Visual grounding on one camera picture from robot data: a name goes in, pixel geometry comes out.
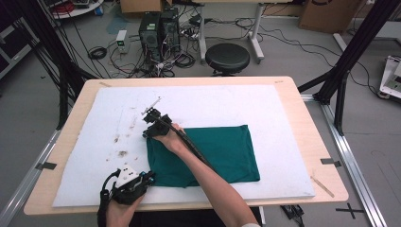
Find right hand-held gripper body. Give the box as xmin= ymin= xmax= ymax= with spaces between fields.
xmin=141 ymin=96 xmax=174 ymax=137

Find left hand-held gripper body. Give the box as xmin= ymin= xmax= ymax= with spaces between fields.
xmin=111 ymin=164 xmax=149 ymax=206

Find green t-shirt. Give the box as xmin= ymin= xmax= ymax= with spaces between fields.
xmin=146 ymin=124 xmax=261 ymax=188

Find person's right hand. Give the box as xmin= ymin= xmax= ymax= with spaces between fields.
xmin=160 ymin=123 xmax=192 ymax=156

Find person's left hand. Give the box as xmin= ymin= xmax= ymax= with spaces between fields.
xmin=107 ymin=195 xmax=145 ymax=226

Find person's dark trousers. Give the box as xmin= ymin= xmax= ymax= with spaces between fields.
xmin=129 ymin=207 xmax=263 ymax=227

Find white foam mat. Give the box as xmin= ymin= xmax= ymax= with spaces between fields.
xmin=51 ymin=84 xmax=316 ymax=208

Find black tape piece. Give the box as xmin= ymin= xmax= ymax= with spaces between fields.
xmin=320 ymin=157 xmax=342 ymax=168
xmin=34 ymin=161 xmax=58 ymax=171

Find black computer tower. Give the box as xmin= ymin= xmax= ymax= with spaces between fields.
xmin=138 ymin=11 xmax=163 ymax=61
xmin=160 ymin=8 xmax=182 ymax=53

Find small white device green light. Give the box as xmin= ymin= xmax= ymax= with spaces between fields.
xmin=115 ymin=29 xmax=129 ymax=54

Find black round stool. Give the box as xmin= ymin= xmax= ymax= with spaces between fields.
xmin=204 ymin=42 xmax=251 ymax=78

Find small cardboard box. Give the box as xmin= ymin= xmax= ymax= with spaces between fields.
xmin=119 ymin=0 xmax=173 ymax=14

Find round white table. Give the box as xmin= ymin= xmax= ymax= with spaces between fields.
xmin=46 ymin=0 xmax=105 ymax=20

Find thin wooden stick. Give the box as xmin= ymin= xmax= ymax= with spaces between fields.
xmin=310 ymin=175 xmax=336 ymax=199

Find large cardboard box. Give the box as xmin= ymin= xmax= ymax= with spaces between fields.
xmin=298 ymin=0 xmax=363 ymax=35

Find black tape cross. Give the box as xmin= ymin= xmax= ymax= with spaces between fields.
xmin=335 ymin=202 xmax=365 ymax=220

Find white machine part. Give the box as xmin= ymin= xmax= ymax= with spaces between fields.
xmin=377 ymin=55 xmax=401 ymax=102

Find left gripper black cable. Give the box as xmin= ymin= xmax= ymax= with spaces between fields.
xmin=96 ymin=168 xmax=122 ymax=227

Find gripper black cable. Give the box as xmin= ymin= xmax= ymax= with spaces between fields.
xmin=150 ymin=113 xmax=216 ymax=170
xmin=96 ymin=168 xmax=122 ymax=227

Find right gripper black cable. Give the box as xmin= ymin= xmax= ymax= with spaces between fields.
xmin=150 ymin=113 xmax=216 ymax=170

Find tangle of floor cables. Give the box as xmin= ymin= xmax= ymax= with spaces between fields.
xmin=108 ymin=41 xmax=197 ymax=79

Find coiled black cable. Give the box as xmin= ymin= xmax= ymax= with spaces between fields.
xmin=87 ymin=45 xmax=108 ymax=61

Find aluminium rail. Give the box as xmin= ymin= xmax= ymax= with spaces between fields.
xmin=0 ymin=129 xmax=61 ymax=227
xmin=301 ymin=93 xmax=389 ymax=227

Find white desk frame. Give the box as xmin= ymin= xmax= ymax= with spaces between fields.
xmin=192 ymin=0 xmax=296 ymax=64

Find black metal frame post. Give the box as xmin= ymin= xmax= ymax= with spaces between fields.
xmin=297 ymin=0 xmax=401 ymax=136
xmin=9 ymin=0 xmax=98 ymax=131

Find long black floor cable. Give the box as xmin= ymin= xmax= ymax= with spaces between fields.
xmin=204 ymin=17 xmax=379 ymax=96

